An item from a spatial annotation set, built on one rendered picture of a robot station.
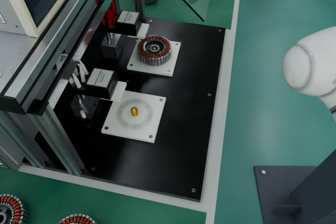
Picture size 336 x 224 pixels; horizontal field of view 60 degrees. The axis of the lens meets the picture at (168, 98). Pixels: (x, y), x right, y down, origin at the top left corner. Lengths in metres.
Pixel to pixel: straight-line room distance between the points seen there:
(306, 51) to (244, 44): 1.75
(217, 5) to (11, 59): 0.88
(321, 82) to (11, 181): 0.74
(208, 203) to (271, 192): 0.89
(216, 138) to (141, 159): 0.22
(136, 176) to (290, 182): 1.07
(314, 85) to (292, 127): 1.38
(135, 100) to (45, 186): 0.33
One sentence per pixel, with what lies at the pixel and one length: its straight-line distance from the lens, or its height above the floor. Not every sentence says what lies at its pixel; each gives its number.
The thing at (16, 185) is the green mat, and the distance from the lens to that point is 0.86.
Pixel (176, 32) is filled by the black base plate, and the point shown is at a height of 0.77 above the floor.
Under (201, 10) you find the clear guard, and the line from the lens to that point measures 0.77.
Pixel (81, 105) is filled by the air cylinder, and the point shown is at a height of 0.82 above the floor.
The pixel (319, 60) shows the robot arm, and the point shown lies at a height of 1.17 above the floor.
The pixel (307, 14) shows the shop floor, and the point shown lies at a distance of 2.67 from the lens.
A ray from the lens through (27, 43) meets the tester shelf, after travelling 0.59.
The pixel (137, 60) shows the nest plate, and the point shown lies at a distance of 0.97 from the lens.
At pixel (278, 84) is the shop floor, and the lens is 2.04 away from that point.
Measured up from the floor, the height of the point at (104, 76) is 0.92.
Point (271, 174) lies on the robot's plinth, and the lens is 1.67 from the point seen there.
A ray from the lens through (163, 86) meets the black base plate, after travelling 0.91.
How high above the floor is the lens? 1.48
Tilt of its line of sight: 54 degrees down
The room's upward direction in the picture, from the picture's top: straight up
